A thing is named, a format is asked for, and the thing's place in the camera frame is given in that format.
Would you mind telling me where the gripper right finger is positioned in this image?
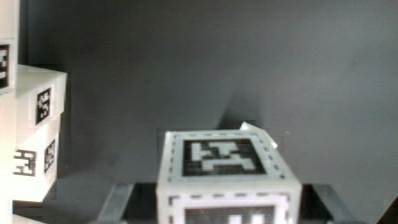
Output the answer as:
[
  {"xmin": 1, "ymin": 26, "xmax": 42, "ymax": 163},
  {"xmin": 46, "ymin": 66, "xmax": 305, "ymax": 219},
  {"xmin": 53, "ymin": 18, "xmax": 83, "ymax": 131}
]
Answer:
[{"xmin": 298, "ymin": 184, "xmax": 362, "ymax": 224}]

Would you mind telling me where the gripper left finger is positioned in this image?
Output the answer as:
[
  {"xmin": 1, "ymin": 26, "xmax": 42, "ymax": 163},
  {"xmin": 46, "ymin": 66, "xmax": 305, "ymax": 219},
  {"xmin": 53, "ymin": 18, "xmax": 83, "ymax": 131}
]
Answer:
[{"xmin": 94, "ymin": 183, "xmax": 158, "ymax": 224}]

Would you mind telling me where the white chair leg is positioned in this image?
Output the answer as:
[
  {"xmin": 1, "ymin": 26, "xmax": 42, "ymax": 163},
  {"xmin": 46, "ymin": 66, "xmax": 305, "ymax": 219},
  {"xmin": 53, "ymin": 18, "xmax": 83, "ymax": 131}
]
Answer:
[
  {"xmin": 156, "ymin": 124, "xmax": 302, "ymax": 224},
  {"xmin": 0, "ymin": 0, "xmax": 19, "ymax": 94}
]

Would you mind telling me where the white chair leg tagged cube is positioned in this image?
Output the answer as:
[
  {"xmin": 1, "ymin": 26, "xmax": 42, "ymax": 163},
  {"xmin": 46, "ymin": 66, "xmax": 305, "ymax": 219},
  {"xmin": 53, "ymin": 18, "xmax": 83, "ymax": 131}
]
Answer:
[{"xmin": 12, "ymin": 65, "xmax": 67, "ymax": 202}]

